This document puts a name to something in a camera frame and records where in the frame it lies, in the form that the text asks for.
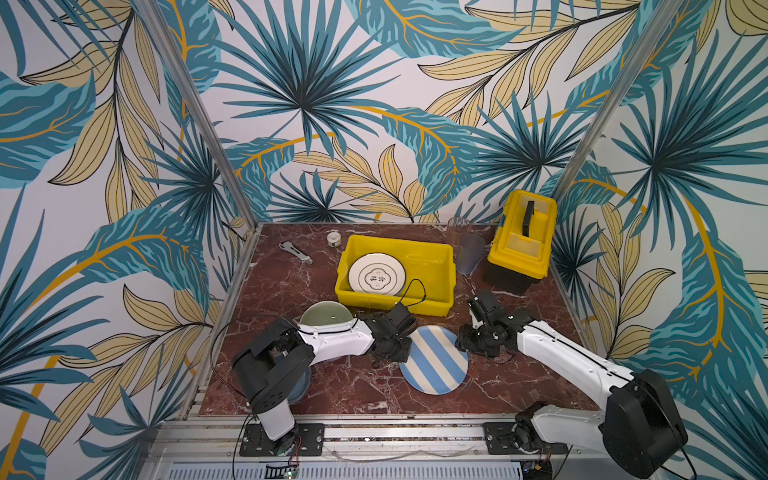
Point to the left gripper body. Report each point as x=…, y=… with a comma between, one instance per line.
x=396, y=335

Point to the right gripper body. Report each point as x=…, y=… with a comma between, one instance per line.
x=480, y=341

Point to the blue white striped plate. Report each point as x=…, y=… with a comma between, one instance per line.
x=435, y=365

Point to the white plate green emblem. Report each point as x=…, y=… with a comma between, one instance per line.
x=377, y=274

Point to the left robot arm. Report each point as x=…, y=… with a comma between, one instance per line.
x=276, y=359

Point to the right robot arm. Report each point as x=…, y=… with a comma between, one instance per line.
x=636, y=422

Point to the yellow plastic bin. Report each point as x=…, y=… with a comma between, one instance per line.
x=431, y=275

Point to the light green bowl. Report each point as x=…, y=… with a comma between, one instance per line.
x=326, y=314

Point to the yellow black toolbox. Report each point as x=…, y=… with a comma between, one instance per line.
x=521, y=249

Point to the grey translucent cup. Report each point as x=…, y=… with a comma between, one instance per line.
x=471, y=250

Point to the small white jar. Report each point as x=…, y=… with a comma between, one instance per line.
x=334, y=239

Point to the dark blue bowl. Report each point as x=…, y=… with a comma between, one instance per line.
x=300, y=389

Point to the clear pink cup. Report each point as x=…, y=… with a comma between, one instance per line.
x=456, y=228

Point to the silver metal bottle opener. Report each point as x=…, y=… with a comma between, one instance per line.
x=293, y=250

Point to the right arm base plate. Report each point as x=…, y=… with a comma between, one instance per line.
x=507, y=438

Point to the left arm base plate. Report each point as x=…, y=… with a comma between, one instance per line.
x=304, y=439

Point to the aluminium frame rail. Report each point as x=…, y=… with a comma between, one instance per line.
x=430, y=446

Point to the right aluminium corner post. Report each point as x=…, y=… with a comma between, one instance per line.
x=625, y=79

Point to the aluminium corner post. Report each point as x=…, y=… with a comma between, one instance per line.
x=625, y=79
x=161, y=35

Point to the left aluminium corner post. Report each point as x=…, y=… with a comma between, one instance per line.
x=161, y=35

